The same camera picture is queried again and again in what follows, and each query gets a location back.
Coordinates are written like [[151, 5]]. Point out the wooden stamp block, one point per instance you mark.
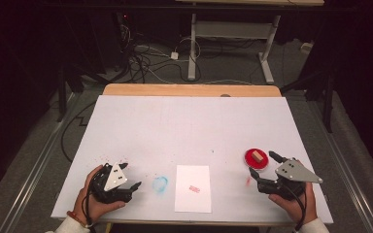
[[257, 156]]

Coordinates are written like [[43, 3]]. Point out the black metal stand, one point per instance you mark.
[[328, 103], [61, 97]]

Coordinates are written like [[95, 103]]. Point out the dark device with red light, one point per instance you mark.
[[123, 35]]

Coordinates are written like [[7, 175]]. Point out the white paper sheet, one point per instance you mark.
[[192, 200]]

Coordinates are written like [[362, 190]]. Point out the metal floor rail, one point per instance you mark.
[[346, 168], [35, 168]]

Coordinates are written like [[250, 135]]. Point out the person's right hand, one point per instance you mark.
[[294, 207]]

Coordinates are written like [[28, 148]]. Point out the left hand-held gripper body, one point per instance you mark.
[[115, 178]]

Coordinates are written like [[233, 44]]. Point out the white frame table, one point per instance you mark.
[[233, 30]]

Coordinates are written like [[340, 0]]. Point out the white power adapter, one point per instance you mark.
[[174, 55]]

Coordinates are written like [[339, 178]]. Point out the person's left hand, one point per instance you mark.
[[90, 207]]

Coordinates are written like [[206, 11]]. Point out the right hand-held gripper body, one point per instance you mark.
[[293, 174]]

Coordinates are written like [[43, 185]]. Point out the round red ink pad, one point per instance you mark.
[[249, 161]]

